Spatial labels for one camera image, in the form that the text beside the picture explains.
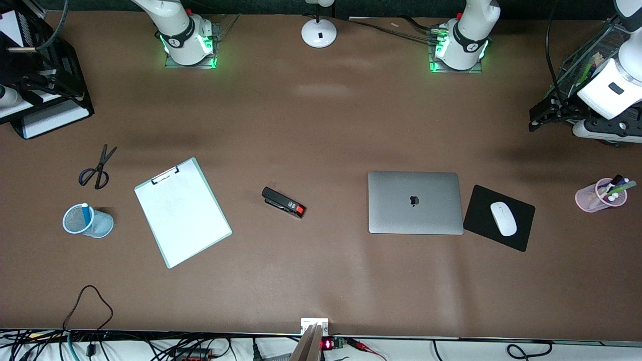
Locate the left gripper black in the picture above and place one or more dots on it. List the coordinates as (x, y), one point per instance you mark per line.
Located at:
(565, 106)

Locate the black blue scissors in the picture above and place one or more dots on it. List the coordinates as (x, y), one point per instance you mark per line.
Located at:
(104, 160)

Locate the mint green clipboard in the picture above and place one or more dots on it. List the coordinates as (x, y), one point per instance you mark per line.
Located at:
(165, 175)

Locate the small white box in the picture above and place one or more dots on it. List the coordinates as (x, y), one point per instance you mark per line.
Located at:
(308, 322)

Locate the wooden block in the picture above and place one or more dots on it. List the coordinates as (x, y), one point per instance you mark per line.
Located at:
(307, 348)

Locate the green marker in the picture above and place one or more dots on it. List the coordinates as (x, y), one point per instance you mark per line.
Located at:
(584, 74)

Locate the black mouse pad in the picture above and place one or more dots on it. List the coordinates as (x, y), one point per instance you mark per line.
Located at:
(481, 220)

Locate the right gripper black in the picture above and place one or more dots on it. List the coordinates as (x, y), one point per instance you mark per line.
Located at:
(21, 67)

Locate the grey laptop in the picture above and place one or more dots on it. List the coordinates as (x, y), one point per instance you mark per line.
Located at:
(416, 210)

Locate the white paper sheet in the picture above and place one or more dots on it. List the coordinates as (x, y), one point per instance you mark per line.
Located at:
(183, 220)

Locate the black mesh desk organizer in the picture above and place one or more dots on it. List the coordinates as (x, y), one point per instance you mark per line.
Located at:
(577, 55)

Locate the white computer mouse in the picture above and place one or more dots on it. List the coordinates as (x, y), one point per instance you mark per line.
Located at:
(503, 219)

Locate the blue mesh pen cup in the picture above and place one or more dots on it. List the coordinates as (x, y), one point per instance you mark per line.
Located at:
(100, 225)

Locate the blue marker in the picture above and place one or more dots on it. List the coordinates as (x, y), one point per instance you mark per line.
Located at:
(87, 215)

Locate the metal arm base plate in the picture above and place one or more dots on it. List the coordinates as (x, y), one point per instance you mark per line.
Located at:
(436, 67)
(173, 64)

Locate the white lamp base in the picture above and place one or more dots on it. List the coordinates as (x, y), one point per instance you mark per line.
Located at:
(319, 32)

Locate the red LED display module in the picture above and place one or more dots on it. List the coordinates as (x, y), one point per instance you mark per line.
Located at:
(327, 344)

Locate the black paper tray stack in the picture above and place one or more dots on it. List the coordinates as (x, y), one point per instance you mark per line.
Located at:
(65, 60)

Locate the green pen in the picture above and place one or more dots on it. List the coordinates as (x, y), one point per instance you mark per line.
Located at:
(622, 188)

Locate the white capped pen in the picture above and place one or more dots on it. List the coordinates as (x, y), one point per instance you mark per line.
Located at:
(611, 199)

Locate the black stapler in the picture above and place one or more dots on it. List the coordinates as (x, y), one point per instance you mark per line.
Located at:
(281, 201)

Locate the black marker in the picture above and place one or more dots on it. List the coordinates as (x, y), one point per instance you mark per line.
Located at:
(614, 181)

